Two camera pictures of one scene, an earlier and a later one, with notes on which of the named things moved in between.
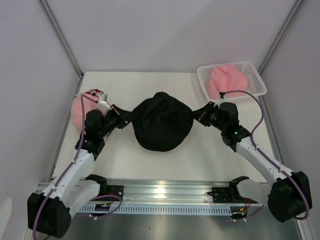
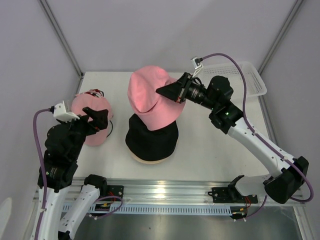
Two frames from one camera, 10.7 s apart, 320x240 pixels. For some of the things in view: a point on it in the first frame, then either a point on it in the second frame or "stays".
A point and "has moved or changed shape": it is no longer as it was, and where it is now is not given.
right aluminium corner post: x=280 y=35 stays
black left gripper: x=123 y=116 → x=100 y=119
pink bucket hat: x=225 y=78 → x=153 y=110
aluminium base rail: x=136 y=191 stays
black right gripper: x=201 y=114 → x=178 y=91
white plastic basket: x=256 y=87 stays
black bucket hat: x=162 y=123 has moved or changed shape
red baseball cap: x=95 y=92 stays
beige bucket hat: x=172 y=150 → x=154 y=162
